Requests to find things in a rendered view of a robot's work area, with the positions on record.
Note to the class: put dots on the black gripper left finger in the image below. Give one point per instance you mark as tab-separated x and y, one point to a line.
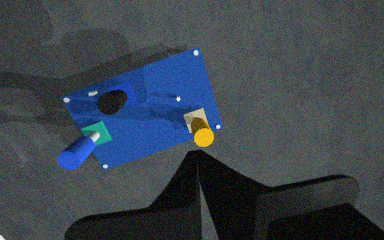
174	215

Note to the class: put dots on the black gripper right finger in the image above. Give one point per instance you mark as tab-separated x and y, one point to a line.
242	208

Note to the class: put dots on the blue circuit board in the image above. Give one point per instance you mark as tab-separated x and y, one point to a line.
158	106

